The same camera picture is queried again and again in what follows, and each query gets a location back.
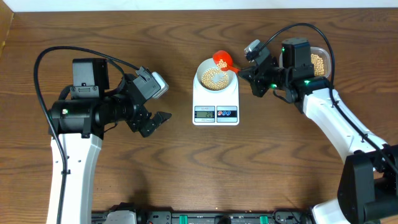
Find clear plastic container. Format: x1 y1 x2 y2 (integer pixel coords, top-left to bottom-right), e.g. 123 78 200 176
279 46 331 80

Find soybeans in bowl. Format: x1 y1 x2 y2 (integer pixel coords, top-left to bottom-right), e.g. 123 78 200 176
200 59 230 91

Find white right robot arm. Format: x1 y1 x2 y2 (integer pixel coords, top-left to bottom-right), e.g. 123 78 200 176
238 38 397 223

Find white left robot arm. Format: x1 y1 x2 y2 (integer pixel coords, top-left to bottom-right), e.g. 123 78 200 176
47 58 172 223

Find grey bowl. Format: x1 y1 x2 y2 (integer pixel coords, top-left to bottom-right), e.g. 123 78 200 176
195 58 235 92

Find red measuring scoop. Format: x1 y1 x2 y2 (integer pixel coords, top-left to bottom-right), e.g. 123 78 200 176
213 50 240 73

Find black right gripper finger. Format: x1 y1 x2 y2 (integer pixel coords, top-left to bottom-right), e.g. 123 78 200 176
238 66 258 78
241 75 264 97

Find white digital kitchen scale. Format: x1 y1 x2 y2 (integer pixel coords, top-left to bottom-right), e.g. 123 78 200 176
192 68 239 126

